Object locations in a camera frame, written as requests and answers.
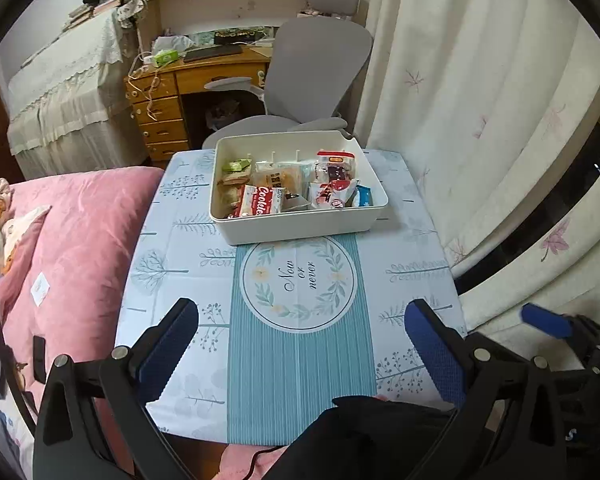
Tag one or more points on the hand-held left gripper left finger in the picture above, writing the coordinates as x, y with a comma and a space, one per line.
167, 350

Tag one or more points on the white plastic storage bin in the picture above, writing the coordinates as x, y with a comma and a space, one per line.
290, 225

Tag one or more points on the black patterned box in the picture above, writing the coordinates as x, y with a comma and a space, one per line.
242, 36

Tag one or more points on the clear packet with black label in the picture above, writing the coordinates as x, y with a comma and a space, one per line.
275, 178

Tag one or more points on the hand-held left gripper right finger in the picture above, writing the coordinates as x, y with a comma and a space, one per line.
432, 355

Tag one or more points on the white lace cloth cover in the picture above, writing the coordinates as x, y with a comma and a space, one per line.
60, 85

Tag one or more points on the floral cloth bag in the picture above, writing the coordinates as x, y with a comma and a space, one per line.
130, 12

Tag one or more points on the black rectangular object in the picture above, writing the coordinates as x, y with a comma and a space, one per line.
40, 359

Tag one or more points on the green snack packet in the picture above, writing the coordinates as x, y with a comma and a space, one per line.
237, 165

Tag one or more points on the red cookie packet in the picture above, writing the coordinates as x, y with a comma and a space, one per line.
262, 200

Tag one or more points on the orange white snack packet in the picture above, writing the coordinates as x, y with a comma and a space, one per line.
330, 195

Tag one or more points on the wooden desk with drawers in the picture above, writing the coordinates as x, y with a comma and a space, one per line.
160, 110

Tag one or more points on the blue white snack packet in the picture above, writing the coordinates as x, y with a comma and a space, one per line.
364, 196

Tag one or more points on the green tissue pack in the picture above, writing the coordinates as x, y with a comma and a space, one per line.
165, 57

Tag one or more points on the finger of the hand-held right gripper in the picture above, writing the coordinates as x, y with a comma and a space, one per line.
545, 320

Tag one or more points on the wooden bookshelf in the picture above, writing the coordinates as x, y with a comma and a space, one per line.
240, 5

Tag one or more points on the grey office chair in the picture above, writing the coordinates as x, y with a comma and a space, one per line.
320, 70

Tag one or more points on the beige biscuit pack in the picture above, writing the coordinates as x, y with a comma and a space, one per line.
235, 179

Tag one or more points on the pink blanket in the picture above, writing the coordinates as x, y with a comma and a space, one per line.
80, 235

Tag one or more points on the person's black clothing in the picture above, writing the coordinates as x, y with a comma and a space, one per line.
370, 435

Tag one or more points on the brown snack packet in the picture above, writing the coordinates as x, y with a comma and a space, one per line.
338, 173

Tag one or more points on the stack of books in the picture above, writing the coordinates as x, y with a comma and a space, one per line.
92, 12

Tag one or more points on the white crumpled bag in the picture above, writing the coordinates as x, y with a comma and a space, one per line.
175, 43

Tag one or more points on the black keyboard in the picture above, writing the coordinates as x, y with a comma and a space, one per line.
212, 53

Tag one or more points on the white paper tag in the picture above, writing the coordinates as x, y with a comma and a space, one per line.
40, 289

